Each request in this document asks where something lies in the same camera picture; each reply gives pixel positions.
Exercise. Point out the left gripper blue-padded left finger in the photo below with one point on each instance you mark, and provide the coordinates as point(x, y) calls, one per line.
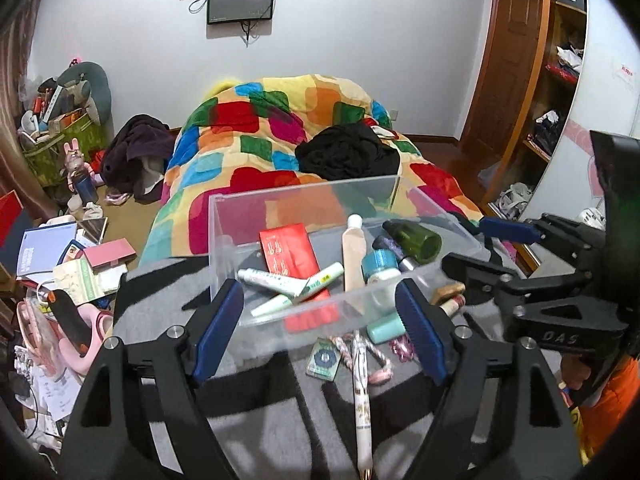
point(215, 325)

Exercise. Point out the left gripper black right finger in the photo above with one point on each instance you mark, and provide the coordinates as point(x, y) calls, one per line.
point(427, 328)

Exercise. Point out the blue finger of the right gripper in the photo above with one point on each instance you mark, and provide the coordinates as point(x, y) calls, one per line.
point(512, 231)
point(481, 279)

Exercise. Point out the white cream tube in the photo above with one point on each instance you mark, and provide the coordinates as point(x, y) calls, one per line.
point(282, 284)

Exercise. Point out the green flower card box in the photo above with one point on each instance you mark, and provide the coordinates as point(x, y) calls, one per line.
point(324, 361)

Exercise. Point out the white green tube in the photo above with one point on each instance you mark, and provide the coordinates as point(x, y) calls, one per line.
point(317, 283)

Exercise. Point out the pink glitter hair clip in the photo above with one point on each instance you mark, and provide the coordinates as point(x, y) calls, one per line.
point(402, 347)

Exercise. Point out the wooden block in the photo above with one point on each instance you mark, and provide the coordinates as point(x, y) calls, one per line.
point(446, 292)

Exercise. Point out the beige tube red cap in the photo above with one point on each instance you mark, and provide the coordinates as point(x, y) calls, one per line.
point(453, 305)

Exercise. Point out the mint green tube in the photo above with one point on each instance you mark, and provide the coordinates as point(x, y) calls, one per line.
point(386, 328)

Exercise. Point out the dark green bottle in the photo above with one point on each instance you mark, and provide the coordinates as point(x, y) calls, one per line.
point(416, 240)

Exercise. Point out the white pen with pattern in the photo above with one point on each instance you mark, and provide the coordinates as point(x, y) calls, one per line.
point(362, 407)

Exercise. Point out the wooden wardrobe shelf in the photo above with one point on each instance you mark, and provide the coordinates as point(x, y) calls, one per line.
point(526, 86)

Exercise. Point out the clear plastic storage box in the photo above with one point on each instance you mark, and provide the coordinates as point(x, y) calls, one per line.
point(235, 222)

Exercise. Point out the beige sachet tube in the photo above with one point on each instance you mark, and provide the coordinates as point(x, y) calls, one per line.
point(354, 249)

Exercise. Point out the pink box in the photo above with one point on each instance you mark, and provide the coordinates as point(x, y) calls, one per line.
point(109, 254)

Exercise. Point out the colourful patchwork quilt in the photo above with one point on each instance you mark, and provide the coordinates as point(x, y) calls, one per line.
point(243, 138)

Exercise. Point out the dark purple clothing pile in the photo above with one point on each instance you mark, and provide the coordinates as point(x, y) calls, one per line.
point(136, 160)

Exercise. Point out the black clothing pile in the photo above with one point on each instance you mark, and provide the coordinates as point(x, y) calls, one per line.
point(344, 152)

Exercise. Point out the blue white booklet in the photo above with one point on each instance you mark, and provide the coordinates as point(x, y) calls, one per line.
point(42, 247)

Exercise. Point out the pink bunny toy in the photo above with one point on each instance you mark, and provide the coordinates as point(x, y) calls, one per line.
point(81, 178)

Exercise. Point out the red flat box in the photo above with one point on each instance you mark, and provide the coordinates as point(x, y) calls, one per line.
point(10, 209)

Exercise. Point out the green cluttered storage basket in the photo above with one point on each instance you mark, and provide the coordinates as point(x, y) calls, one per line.
point(74, 106)

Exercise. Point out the pink striped curtain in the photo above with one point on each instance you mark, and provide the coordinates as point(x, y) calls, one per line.
point(16, 43)

